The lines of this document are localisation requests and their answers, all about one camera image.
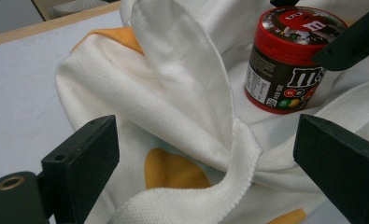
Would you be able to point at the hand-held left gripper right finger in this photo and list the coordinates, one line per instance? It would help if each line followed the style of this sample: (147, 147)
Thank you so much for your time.
(344, 168)

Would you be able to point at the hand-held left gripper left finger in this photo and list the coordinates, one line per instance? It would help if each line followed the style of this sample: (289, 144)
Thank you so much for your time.
(79, 168)

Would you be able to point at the red-lidded candy jar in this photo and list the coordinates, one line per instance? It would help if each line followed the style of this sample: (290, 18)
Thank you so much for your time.
(281, 71)

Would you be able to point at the white canvas tote bag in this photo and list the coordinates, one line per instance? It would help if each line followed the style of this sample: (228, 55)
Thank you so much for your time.
(179, 77)

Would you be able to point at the white table sheet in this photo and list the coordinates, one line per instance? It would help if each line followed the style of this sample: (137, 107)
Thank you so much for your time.
(17, 93)

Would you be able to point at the wooden table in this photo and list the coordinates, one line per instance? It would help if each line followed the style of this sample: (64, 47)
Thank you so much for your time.
(32, 29)

